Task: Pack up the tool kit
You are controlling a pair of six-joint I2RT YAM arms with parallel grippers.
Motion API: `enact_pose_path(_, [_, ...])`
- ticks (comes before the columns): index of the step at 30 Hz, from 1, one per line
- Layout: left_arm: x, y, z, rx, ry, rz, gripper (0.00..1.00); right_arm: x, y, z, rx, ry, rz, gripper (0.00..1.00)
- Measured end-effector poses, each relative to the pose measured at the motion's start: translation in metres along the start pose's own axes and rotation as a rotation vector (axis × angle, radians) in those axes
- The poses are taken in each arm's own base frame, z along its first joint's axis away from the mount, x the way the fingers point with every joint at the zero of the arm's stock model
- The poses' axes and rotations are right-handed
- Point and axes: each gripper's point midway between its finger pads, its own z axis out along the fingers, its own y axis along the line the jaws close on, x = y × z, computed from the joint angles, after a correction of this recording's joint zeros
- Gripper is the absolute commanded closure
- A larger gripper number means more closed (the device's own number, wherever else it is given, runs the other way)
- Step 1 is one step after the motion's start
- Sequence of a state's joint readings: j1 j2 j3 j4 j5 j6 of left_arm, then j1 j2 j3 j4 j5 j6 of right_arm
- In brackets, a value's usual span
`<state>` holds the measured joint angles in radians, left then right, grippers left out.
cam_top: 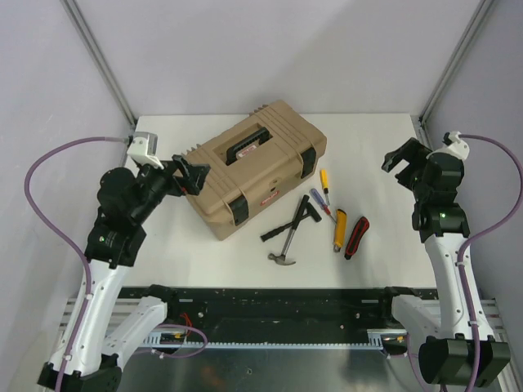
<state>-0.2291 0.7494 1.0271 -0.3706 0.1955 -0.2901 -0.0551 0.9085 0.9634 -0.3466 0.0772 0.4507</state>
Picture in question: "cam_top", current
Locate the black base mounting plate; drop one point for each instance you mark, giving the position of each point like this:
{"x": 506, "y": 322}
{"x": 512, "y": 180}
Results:
{"x": 289, "y": 315}

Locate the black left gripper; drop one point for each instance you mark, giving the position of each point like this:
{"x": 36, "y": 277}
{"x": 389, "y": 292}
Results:
{"x": 194, "y": 174}

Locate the red black utility knife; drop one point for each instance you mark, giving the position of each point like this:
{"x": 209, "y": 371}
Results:
{"x": 358, "y": 232}

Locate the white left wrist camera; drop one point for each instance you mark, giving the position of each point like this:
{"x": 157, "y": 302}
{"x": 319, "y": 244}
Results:
{"x": 142, "y": 149}

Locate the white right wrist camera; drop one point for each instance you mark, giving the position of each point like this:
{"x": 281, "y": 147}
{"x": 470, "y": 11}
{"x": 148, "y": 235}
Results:
{"x": 455, "y": 145}

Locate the aluminium frame post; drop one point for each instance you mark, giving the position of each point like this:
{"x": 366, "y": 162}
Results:
{"x": 79, "y": 22}
{"x": 465, "y": 43}

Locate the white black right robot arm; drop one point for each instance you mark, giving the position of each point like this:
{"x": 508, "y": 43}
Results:
{"x": 458, "y": 347}

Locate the blue red screwdriver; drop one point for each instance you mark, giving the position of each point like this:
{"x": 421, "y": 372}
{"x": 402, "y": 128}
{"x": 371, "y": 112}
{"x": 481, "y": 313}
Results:
{"x": 315, "y": 194}

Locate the steel claw hammer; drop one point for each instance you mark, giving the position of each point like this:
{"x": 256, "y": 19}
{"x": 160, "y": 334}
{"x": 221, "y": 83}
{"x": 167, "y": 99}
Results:
{"x": 281, "y": 259}

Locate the yellow utility knife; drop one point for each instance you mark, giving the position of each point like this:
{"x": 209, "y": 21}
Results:
{"x": 340, "y": 230}

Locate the right aluminium frame post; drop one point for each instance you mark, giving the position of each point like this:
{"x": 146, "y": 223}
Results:
{"x": 465, "y": 43}

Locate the tan plastic toolbox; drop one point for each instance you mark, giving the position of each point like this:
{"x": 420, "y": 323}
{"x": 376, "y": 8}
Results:
{"x": 254, "y": 164}

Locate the yellow handle screwdriver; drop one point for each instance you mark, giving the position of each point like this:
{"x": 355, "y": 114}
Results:
{"x": 325, "y": 185}

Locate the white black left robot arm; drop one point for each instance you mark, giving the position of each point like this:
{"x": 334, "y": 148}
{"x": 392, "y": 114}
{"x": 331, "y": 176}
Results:
{"x": 89, "y": 358}

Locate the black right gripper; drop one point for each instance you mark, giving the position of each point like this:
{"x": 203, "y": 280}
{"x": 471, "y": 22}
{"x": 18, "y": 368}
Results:
{"x": 413, "y": 152}

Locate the grey slotted cable duct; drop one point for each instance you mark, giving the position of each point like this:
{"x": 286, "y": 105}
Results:
{"x": 374, "y": 339}

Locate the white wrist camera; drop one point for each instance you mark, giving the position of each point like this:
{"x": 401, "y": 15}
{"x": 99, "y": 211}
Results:
{"x": 455, "y": 145}
{"x": 142, "y": 149}

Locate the left aluminium frame post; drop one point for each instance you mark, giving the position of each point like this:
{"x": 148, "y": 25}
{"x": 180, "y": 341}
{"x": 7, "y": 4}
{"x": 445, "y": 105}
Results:
{"x": 79, "y": 22}

